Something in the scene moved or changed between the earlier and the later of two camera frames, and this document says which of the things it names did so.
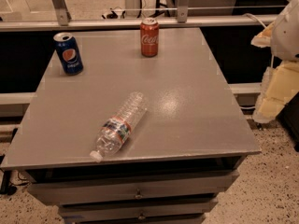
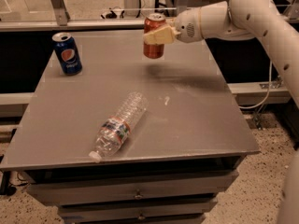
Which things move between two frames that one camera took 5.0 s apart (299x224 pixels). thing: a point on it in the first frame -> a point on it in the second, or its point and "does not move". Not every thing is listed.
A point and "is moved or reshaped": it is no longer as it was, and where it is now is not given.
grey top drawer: [79, 191] does not move
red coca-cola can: [149, 35] is moved or reshaped
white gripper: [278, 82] -> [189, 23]
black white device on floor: [114, 13] does not move
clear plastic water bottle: [114, 132] does not move
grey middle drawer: [135, 210] does not move
